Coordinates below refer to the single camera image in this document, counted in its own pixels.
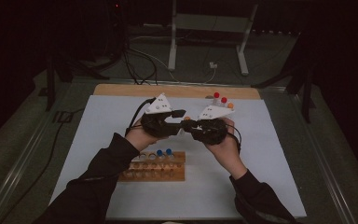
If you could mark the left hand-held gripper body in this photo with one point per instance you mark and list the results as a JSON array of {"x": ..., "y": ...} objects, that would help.
[{"x": 155, "y": 124}]

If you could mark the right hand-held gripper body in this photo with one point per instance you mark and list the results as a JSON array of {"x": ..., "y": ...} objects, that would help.
[{"x": 214, "y": 130}]

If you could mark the orange cap test tube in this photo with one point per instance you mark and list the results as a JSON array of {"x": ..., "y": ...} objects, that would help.
[
  {"x": 187, "y": 118},
  {"x": 230, "y": 105}
]

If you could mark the blue cap test tube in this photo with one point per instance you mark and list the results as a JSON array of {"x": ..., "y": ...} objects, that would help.
[
  {"x": 159, "y": 152},
  {"x": 168, "y": 151}
]

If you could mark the red cap test tube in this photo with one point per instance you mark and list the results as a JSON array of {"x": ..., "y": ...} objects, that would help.
[
  {"x": 216, "y": 95},
  {"x": 224, "y": 100}
]

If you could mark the wooden test tube rack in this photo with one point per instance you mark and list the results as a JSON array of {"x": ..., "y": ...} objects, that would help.
[{"x": 155, "y": 169}]

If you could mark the person's left hand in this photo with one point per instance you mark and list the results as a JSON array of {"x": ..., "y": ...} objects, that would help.
[{"x": 136, "y": 138}]

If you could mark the person's right hand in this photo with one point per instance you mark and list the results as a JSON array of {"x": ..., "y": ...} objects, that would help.
[{"x": 227, "y": 155}]

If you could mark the white table mat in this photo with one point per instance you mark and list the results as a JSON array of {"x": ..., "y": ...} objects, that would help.
[{"x": 261, "y": 155}]

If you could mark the white plug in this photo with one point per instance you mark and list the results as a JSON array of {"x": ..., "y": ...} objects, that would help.
[{"x": 213, "y": 65}]

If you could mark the grey metal stand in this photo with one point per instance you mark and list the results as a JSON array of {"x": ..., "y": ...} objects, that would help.
[{"x": 172, "y": 46}]

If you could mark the black tripod stand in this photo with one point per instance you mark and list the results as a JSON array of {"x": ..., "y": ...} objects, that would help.
[
  {"x": 51, "y": 93},
  {"x": 307, "y": 102}
]

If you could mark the dark equipment stand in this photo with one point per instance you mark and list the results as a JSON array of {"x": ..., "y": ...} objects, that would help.
[{"x": 116, "y": 18}]

